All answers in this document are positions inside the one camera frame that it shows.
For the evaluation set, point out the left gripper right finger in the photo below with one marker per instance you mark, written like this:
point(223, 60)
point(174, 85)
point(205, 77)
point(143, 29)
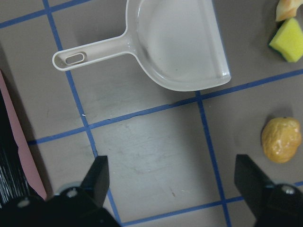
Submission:
point(255, 187)

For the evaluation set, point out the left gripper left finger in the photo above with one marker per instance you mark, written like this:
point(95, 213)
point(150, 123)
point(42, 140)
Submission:
point(95, 184)

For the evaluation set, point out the beige plastic dustpan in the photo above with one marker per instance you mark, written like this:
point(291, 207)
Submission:
point(177, 43)

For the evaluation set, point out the bin with black bag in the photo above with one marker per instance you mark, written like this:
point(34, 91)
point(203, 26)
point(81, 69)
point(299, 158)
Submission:
point(19, 176)

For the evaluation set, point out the yellow toy potato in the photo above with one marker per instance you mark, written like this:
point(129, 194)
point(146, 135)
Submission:
point(281, 138)

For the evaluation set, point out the yellow green sponge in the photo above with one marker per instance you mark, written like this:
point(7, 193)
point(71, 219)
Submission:
point(288, 40)

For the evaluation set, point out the toy croissant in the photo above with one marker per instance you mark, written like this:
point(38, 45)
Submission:
point(287, 9)

